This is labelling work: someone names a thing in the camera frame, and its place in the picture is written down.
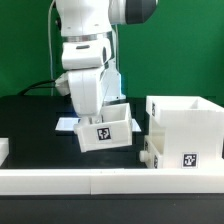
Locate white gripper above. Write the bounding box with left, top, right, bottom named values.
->
left=68, top=67, right=105, bottom=117

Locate white drawer tray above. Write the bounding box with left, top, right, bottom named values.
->
left=74, top=103, right=132, bottom=152
left=139, top=136, right=163, bottom=169

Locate white front drawer tray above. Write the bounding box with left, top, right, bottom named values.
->
left=139, top=136, right=163, bottom=169

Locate white drawer cabinet box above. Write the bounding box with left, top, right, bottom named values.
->
left=146, top=96, right=224, bottom=169

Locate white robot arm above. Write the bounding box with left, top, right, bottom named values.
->
left=56, top=0, right=158, bottom=117

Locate white marker sheet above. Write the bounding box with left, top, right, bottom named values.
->
left=56, top=117, right=141, bottom=132

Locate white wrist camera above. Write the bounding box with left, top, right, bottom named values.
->
left=55, top=73, right=70, bottom=96

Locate black cable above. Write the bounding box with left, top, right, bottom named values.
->
left=16, top=78, right=64, bottom=97

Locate white cable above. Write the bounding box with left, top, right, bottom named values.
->
left=47, top=0, right=56, bottom=81

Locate white front rail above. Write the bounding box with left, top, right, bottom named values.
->
left=0, top=137, right=224, bottom=196

